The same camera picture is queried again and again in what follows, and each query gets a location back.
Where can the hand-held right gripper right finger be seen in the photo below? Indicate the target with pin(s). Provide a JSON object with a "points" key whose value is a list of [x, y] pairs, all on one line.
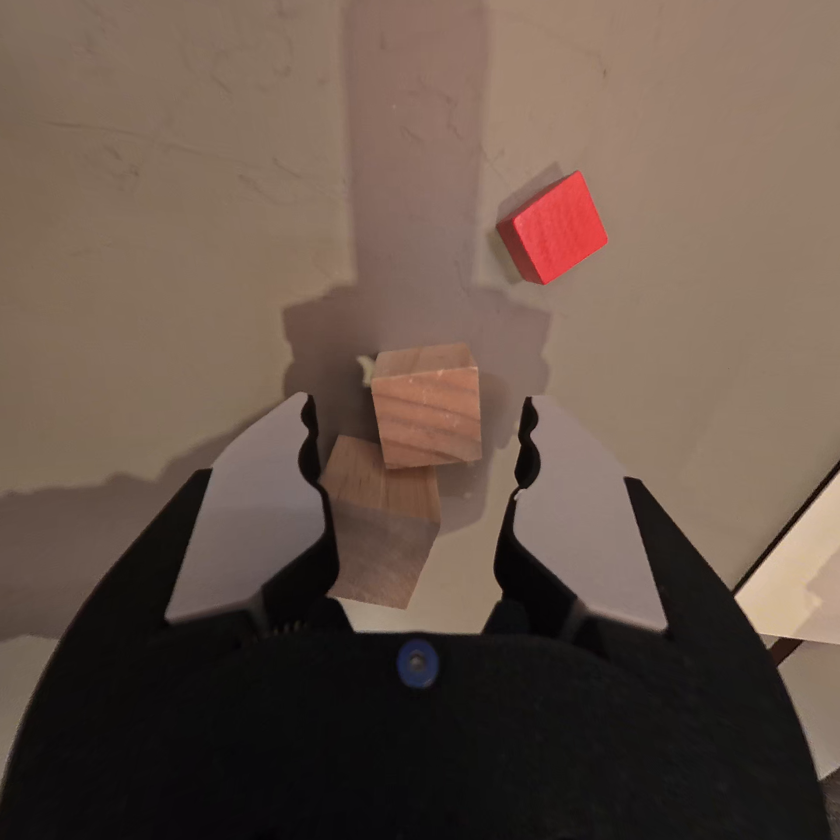
{"points": [[587, 525]]}

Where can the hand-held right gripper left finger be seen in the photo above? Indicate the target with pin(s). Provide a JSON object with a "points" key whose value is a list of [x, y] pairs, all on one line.
{"points": [[253, 512]]}

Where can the large natural wooden cube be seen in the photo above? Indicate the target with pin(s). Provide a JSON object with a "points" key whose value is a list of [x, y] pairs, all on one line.
{"points": [[387, 525]]}

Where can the small natural wooden cube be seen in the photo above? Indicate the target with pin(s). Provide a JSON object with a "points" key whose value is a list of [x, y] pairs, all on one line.
{"points": [[426, 413]]}

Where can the red wooden cube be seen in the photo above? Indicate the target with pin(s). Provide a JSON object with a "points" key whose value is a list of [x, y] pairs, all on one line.
{"points": [[558, 229]]}

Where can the white stand with wooden board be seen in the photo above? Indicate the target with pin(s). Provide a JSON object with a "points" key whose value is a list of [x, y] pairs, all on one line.
{"points": [[800, 577]]}

